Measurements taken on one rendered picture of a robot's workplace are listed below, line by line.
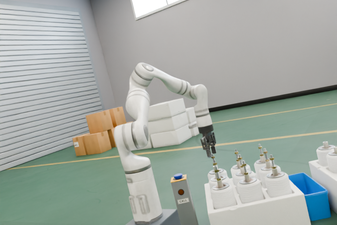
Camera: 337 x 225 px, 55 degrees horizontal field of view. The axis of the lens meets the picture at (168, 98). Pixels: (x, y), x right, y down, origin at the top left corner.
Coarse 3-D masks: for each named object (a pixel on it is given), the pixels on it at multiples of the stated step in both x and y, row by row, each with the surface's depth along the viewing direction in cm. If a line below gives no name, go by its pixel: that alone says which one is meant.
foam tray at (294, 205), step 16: (256, 176) 165; (208, 192) 156; (208, 208) 136; (224, 208) 132; (240, 208) 130; (256, 208) 130; (272, 208) 129; (288, 208) 129; (304, 208) 129; (224, 224) 131; (240, 224) 131; (256, 224) 130; (272, 224) 130; (288, 224) 129; (304, 224) 129
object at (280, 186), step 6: (270, 180) 133; (276, 180) 132; (282, 180) 132; (288, 180) 134; (270, 186) 134; (276, 186) 132; (282, 186) 132; (288, 186) 133; (270, 192) 135; (276, 192) 132; (282, 192) 132; (288, 192) 133
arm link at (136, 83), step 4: (132, 72) 143; (132, 76) 142; (136, 76) 140; (132, 80) 142; (136, 80) 141; (140, 80) 140; (144, 80) 140; (132, 84) 140; (136, 84) 141; (140, 84) 141; (144, 84) 142; (148, 84) 144; (132, 88) 132; (136, 88) 128; (140, 88) 128; (144, 88) 143; (128, 92) 130; (144, 92) 126; (148, 96) 127
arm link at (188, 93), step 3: (186, 81) 156; (189, 84) 155; (189, 87) 154; (192, 87) 160; (186, 90) 153; (189, 90) 154; (192, 90) 158; (183, 93) 154; (186, 93) 154; (189, 93) 160; (192, 93) 158; (186, 96) 159; (189, 96) 160; (192, 96) 159; (192, 99) 162; (195, 99) 161
